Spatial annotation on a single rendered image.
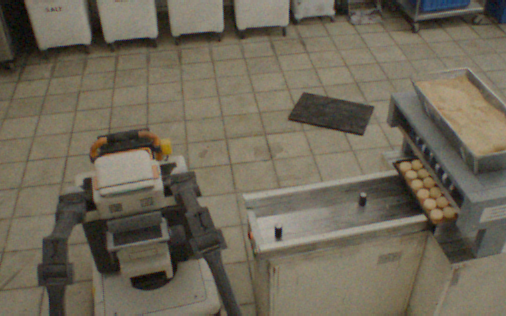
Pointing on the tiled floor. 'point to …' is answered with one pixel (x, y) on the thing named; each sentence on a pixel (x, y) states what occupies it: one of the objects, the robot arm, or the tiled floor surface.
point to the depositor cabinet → (470, 270)
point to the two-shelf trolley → (436, 12)
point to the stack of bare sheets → (331, 113)
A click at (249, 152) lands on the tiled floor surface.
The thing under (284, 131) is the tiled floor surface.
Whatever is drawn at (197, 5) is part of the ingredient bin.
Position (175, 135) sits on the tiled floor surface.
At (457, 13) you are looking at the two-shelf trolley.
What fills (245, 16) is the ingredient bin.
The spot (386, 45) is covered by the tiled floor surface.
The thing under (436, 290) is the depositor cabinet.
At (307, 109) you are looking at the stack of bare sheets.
